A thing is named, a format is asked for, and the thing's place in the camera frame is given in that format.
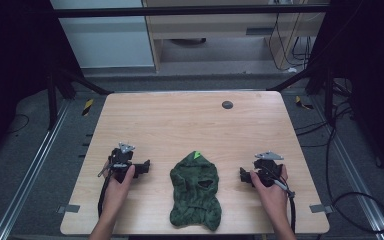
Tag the white cabinet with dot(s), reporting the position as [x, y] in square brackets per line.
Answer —
[103, 36]

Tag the person's right hand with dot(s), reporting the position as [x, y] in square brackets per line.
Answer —
[270, 196]

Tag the yellow black hazard tape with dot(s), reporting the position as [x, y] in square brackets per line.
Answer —
[302, 103]
[87, 107]

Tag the black metal stand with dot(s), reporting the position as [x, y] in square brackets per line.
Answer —
[60, 93]
[316, 80]

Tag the light wooden desk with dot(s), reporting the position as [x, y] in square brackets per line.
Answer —
[220, 30]

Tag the aluminium floor rail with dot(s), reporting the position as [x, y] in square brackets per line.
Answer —
[353, 170]
[30, 170]

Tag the grey round table grommet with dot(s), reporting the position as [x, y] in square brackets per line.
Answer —
[227, 105]

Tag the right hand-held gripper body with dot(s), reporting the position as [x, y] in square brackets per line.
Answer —
[268, 169]

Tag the black horizontal frame bar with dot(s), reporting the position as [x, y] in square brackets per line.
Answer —
[186, 11]

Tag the grey tape strip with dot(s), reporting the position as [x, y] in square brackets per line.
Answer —
[68, 208]
[320, 208]

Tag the green knitted pet garment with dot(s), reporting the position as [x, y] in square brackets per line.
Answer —
[195, 193]

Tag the person's left hand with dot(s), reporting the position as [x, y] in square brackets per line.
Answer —
[117, 194]

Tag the black curtain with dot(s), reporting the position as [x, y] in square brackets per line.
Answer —
[16, 73]
[370, 66]

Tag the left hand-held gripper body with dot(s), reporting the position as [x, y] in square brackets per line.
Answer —
[121, 159]

